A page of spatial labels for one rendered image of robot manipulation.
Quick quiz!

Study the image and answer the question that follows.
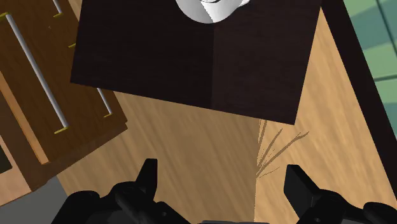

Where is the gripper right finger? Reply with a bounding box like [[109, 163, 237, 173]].
[[283, 164, 397, 224]]

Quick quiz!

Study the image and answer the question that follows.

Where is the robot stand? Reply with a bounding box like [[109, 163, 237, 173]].
[[70, 0, 323, 125]]

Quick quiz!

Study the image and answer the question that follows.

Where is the brown wooden drawer cabinet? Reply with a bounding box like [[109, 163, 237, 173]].
[[0, 0, 129, 207]]

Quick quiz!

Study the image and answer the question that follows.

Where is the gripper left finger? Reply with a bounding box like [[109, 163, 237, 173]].
[[51, 158, 191, 224]]

